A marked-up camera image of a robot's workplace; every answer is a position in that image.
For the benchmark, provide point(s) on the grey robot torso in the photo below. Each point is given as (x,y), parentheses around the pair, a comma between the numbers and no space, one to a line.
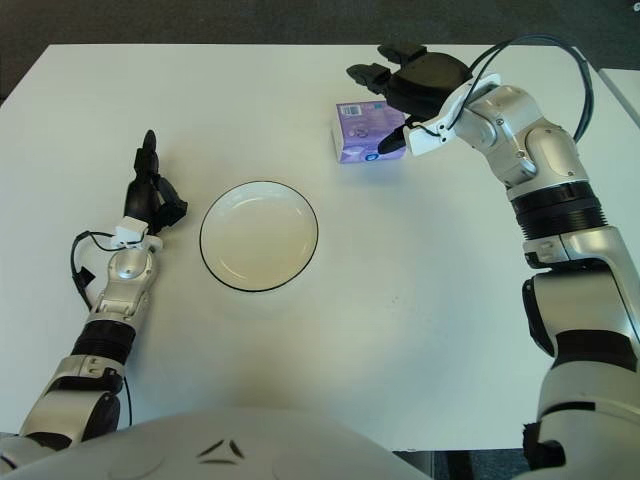
(220,445)

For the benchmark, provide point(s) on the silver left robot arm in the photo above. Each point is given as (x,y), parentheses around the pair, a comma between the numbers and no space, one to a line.
(105,340)

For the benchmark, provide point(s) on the white side table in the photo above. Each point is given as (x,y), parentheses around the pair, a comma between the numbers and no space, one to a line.
(625,85)

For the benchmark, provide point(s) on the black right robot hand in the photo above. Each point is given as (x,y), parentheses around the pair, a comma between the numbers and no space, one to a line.
(425,80)

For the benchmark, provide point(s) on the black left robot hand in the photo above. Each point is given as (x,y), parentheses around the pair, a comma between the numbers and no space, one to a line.
(140,200)

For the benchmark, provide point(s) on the white plate with black rim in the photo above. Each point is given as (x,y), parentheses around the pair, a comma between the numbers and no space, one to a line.
(260,235)

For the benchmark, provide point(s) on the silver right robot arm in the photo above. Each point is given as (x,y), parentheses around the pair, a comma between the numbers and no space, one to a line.
(565,210)

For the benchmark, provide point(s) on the purple tissue paper pack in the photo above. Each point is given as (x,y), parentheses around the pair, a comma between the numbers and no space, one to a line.
(355,125)

